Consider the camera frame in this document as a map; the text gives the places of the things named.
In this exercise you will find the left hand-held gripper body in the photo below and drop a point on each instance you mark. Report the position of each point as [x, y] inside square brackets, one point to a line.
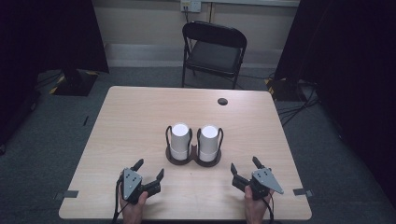
[132, 183]

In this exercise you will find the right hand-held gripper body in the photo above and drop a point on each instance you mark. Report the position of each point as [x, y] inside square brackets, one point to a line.
[264, 182]

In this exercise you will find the white paper cup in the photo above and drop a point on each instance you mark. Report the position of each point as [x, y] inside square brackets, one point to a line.
[180, 141]
[208, 143]

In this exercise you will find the black double cup holder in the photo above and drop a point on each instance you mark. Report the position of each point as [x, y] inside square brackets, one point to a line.
[194, 157]

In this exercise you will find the person's left hand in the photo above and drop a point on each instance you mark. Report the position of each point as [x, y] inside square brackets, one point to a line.
[133, 211]

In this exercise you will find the person's right hand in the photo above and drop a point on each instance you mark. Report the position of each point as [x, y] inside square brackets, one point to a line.
[255, 210]

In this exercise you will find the grey tape strip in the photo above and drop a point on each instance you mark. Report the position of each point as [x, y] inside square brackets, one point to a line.
[302, 192]
[67, 194]

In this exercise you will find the black table grommet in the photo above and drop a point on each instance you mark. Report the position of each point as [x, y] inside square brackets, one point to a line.
[222, 101]

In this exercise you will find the black stand base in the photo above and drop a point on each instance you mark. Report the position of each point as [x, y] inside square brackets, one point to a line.
[281, 88]
[76, 82]

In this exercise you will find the black folding chair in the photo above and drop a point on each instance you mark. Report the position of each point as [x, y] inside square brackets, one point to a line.
[214, 54]

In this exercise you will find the black curtain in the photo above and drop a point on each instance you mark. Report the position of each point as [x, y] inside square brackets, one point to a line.
[351, 77]

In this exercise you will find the white wall socket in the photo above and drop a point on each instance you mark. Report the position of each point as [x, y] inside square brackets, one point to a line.
[190, 5]

